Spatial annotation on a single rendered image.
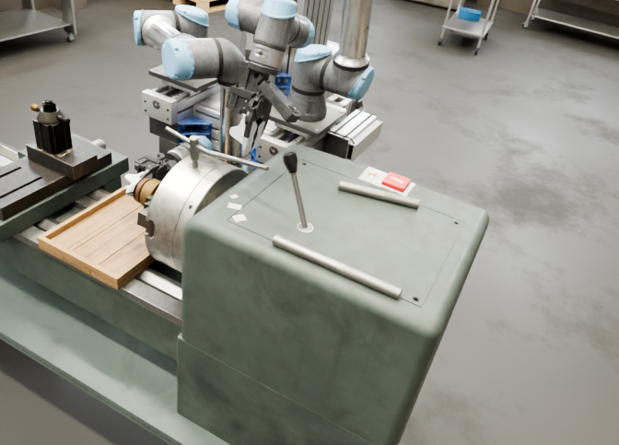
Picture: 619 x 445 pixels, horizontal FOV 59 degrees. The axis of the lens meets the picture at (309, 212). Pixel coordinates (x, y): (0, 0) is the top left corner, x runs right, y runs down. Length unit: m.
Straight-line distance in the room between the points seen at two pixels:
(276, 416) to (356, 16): 1.12
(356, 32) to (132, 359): 1.22
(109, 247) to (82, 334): 0.36
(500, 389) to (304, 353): 1.67
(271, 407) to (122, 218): 0.78
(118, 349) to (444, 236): 1.11
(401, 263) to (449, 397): 1.53
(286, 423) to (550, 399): 1.67
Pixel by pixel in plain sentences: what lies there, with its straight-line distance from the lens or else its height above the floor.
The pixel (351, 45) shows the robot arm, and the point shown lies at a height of 1.45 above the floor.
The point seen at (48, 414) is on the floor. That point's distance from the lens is 2.45.
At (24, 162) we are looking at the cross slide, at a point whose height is 0.97.
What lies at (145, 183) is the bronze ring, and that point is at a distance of 1.56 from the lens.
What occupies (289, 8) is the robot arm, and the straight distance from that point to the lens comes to 1.27.
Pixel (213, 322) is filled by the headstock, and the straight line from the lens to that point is 1.34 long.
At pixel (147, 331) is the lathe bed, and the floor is 0.74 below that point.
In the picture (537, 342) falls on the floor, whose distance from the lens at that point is 3.09.
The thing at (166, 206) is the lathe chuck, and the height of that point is 1.17.
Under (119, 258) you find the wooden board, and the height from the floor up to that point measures 0.89.
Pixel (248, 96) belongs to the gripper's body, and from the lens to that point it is 1.27.
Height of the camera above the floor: 1.96
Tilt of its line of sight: 35 degrees down
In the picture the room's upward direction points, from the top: 10 degrees clockwise
